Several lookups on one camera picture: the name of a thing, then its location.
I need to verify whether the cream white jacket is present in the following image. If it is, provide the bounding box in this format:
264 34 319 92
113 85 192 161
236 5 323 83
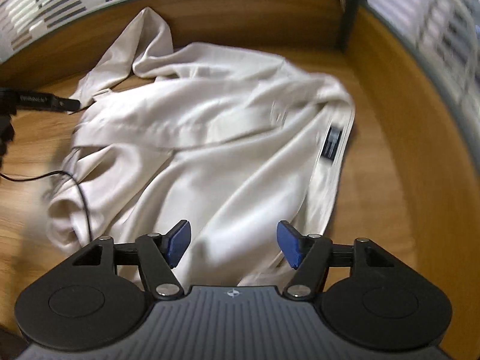
46 8 355 287

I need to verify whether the black cable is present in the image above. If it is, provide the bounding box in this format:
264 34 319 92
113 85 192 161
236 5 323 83
0 170 94 242

